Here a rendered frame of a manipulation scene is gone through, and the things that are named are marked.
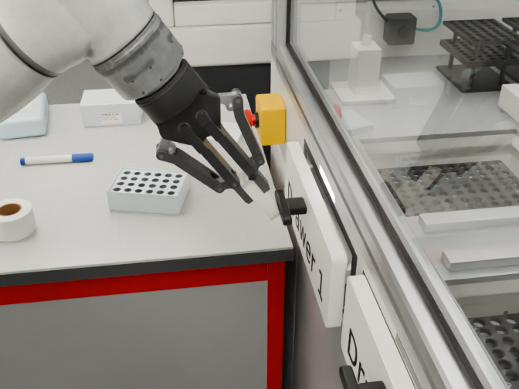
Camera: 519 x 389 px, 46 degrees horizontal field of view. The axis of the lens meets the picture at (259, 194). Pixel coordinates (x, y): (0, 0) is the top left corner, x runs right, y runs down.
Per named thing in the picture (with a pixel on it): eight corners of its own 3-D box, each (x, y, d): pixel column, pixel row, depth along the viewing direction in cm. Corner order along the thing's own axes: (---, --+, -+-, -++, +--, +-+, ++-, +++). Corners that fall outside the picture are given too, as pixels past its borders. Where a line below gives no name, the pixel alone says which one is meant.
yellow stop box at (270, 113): (257, 147, 109) (257, 109, 105) (252, 129, 115) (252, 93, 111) (285, 145, 110) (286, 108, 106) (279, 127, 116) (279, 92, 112)
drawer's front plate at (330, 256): (327, 330, 74) (332, 259, 68) (284, 201, 98) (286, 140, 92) (340, 329, 74) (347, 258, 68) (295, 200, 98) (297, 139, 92)
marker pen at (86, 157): (20, 167, 119) (18, 159, 118) (22, 163, 120) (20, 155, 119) (93, 162, 121) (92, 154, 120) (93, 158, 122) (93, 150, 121)
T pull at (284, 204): (283, 228, 78) (283, 218, 77) (273, 196, 84) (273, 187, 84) (310, 225, 79) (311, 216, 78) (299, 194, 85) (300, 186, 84)
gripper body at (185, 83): (127, 113, 67) (180, 169, 71) (188, 66, 65) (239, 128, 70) (129, 86, 73) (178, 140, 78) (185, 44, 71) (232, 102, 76)
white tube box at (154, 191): (109, 209, 106) (106, 191, 104) (123, 184, 113) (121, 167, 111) (178, 214, 105) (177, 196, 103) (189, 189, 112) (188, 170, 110)
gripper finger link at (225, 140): (191, 105, 73) (201, 98, 73) (247, 167, 79) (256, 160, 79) (193, 119, 70) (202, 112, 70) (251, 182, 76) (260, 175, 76)
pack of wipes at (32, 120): (47, 136, 130) (42, 116, 127) (-1, 141, 128) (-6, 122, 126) (49, 107, 142) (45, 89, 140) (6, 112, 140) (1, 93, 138)
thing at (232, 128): (177, 143, 127) (177, 136, 126) (188, 125, 134) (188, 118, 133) (237, 149, 125) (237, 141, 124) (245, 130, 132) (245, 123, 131)
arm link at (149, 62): (155, 25, 61) (192, 69, 64) (155, 1, 69) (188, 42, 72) (86, 78, 63) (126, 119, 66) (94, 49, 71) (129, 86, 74)
